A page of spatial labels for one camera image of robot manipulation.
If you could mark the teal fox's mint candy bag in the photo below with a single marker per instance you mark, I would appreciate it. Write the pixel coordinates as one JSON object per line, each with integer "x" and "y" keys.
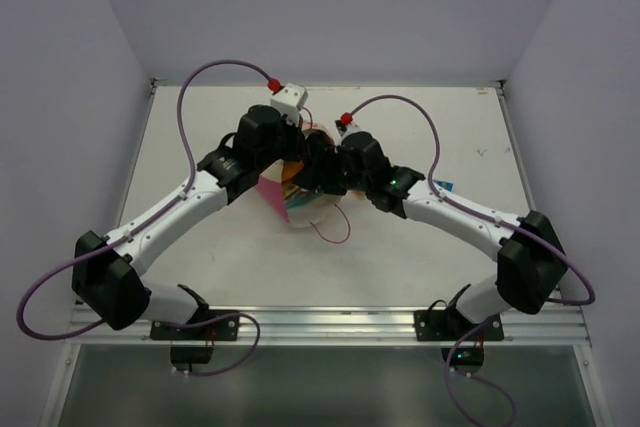
{"x": 296, "y": 197}

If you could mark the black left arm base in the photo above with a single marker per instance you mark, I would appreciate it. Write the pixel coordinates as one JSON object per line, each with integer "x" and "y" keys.
{"x": 205, "y": 325}

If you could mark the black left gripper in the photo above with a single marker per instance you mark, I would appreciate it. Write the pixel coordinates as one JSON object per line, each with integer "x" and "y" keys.
{"x": 266, "y": 137}

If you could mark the orange snack bag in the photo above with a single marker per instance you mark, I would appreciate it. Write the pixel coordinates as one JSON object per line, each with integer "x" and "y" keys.
{"x": 290, "y": 169}

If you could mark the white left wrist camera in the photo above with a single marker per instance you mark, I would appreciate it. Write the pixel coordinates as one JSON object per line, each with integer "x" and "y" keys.
{"x": 289, "y": 101}

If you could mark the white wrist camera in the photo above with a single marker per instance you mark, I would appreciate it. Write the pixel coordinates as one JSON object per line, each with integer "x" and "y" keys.
{"x": 289, "y": 101}
{"x": 346, "y": 126}

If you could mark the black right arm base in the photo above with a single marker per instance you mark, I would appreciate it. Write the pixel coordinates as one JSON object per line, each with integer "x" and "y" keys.
{"x": 442, "y": 325}

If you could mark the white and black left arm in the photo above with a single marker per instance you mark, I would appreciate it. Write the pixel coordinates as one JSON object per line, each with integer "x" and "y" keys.
{"x": 108, "y": 274}

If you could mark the right black controller box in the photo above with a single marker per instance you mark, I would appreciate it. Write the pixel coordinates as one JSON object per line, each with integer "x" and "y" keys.
{"x": 467, "y": 359}

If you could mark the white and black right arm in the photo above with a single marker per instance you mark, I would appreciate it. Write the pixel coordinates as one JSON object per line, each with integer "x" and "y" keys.
{"x": 524, "y": 249}

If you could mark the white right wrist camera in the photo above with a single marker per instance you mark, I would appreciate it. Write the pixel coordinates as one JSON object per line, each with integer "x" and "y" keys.
{"x": 346, "y": 126}

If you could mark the left black controller box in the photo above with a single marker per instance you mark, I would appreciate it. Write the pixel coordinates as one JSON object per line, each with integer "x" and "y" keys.
{"x": 186, "y": 357}

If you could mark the black controller box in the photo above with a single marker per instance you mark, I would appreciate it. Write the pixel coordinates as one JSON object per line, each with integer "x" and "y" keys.
{"x": 186, "y": 357}
{"x": 467, "y": 359}

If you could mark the pink and cream paper bag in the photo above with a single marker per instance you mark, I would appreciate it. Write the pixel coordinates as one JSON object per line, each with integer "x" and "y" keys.
{"x": 270, "y": 188}

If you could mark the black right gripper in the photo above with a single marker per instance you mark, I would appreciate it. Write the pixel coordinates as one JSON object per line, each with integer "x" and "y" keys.
{"x": 324, "y": 155}

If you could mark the blue m&m's packet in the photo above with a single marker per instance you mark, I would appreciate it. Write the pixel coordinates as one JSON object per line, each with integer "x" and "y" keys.
{"x": 446, "y": 185}

